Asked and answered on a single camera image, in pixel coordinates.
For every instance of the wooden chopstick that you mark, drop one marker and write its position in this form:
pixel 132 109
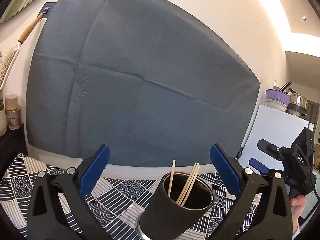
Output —
pixel 190 187
pixel 171 177
pixel 187 184

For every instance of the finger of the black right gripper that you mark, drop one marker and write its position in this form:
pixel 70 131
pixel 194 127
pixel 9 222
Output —
pixel 270 149

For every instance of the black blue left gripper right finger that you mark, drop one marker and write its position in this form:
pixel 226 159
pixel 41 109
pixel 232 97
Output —
pixel 272 219

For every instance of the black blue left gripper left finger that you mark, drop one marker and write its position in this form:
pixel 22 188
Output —
pixel 46 218

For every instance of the purple bowl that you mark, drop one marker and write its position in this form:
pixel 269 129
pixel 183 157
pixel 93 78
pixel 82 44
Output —
pixel 273 94

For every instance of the wooden handled brush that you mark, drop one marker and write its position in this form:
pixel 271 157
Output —
pixel 11 56

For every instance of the grey fabric backdrop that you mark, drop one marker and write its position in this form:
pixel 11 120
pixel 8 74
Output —
pixel 144 77

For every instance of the blue patterned tablecloth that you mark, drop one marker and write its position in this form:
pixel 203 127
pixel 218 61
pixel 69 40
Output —
pixel 115 203

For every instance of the white refrigerator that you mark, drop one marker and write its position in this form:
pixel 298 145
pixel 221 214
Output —
pixel 278 128

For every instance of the steel pot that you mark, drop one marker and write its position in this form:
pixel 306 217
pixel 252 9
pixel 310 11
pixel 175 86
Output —
pixel 298 105

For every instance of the pink cosmetic jar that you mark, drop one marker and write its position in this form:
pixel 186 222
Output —
pixel 12 111

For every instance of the person's right hand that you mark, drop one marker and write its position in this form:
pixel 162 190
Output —
pixel 297 206

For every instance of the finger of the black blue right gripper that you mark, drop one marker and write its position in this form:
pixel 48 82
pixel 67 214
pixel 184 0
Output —
pixel 258 166

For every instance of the black cylindrical utensil holder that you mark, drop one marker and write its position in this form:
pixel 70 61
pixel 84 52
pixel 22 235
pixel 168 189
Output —
pixel 163 218

